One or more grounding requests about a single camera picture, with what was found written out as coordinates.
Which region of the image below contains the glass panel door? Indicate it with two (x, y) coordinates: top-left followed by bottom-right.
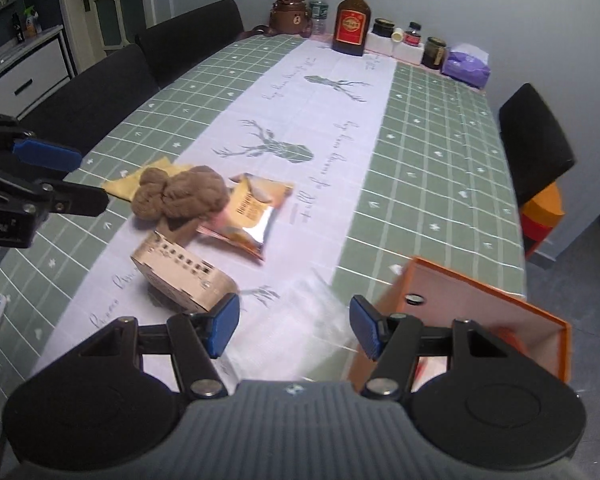
(60, 0), (173, 61)

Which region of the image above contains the brown liquor bottle red label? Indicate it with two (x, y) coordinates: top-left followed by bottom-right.
(331, 0), (373, 57)

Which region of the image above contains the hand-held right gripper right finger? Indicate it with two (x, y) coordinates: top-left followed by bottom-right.
(349, 295), (531, 401)

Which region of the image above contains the orange foil snack packet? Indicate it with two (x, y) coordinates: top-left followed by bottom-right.
(196, 172), (296, 263)

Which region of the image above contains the black chair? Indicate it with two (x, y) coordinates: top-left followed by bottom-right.
(17, 44), (161, 153)
(135, 0), (246, 88)
(498, 83), (577, 206)

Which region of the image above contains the brown bear jar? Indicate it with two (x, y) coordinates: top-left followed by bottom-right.
(252, 0), (314, 39)

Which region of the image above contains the green checked tablecloth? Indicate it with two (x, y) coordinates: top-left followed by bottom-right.
(0, 30), (528, 411)

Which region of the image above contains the orange stool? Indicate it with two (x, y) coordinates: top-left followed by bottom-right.
(520, 182), (566, 261)

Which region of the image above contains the wooden radio box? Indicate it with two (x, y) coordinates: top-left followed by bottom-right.
(130, 230), (239, 318)

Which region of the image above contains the orange cardboard box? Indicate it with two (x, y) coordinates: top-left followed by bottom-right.
(347, 256), (572, 396)

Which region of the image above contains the purple tissue pack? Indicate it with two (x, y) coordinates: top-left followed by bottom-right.
(441, 44), (492, 90)

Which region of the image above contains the green spray bottle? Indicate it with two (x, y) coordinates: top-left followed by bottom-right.
(24, 6), (44, 36)

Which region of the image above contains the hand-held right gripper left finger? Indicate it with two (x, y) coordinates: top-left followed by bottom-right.
(77, 292), (241, 401)

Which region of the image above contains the white cabinet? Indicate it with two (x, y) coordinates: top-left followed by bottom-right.
(0, 25), (76, 121)

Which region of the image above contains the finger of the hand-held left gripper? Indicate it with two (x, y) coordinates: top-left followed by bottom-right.
(0, 162), (110, 221)
(0, 110), (84, 172)

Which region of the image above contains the yellow cloth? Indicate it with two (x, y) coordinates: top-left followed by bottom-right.
(102, 155), (193, 204)

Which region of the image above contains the dark glass jar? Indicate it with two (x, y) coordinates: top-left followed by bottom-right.
(422, 36), (447, 70)

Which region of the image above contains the brown knitted plush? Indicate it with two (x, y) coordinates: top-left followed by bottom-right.
(131, 165), (229, 223)

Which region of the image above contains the clear water bottle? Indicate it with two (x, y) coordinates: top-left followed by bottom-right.
(308, 0), (330, 36)

